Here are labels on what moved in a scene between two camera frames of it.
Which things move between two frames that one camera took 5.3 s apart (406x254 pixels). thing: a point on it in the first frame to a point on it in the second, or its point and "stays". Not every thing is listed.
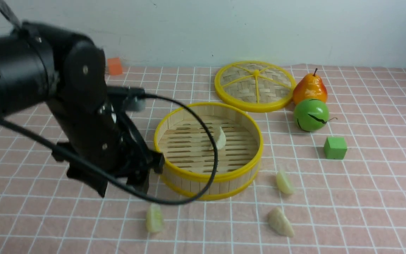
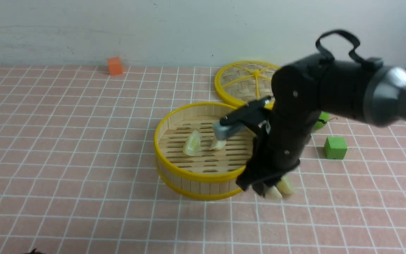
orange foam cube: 114,65 stays
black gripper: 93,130 to 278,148
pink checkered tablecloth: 360,186 stays
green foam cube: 335,148 stays
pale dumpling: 154,218 to 192,146
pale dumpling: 283,183 stays
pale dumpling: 279,223 to 273,193
